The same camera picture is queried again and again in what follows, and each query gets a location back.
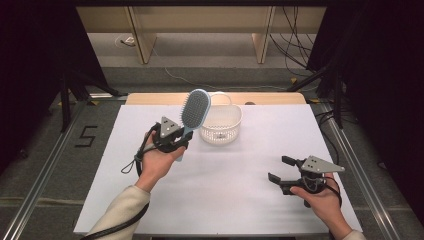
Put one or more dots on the wooden table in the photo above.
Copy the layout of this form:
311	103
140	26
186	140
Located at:
160	99

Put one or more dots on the beige desk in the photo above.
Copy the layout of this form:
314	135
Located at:
200	18

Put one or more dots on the person's right hand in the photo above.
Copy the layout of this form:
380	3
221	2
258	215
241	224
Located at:
321	206

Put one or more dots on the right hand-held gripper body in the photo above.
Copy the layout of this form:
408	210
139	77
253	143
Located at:
318	166

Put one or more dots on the person's left hand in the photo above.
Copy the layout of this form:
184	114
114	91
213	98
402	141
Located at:
156	166

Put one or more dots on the black curtain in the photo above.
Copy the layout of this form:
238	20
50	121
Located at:
30	66
390	83

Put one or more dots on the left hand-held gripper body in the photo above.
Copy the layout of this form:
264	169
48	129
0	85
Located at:
168	133

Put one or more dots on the white table sheet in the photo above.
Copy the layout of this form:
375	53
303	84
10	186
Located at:
233	200

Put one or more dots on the light blue hairbrush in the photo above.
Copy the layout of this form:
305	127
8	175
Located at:
195	110

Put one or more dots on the black metal stand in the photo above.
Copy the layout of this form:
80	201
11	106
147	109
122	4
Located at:
66	96
337	100

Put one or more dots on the aluminium floor rail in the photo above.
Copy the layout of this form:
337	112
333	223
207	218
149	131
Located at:
36	193
366	186

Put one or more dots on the white plastic basket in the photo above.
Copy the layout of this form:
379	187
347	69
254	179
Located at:
221	128

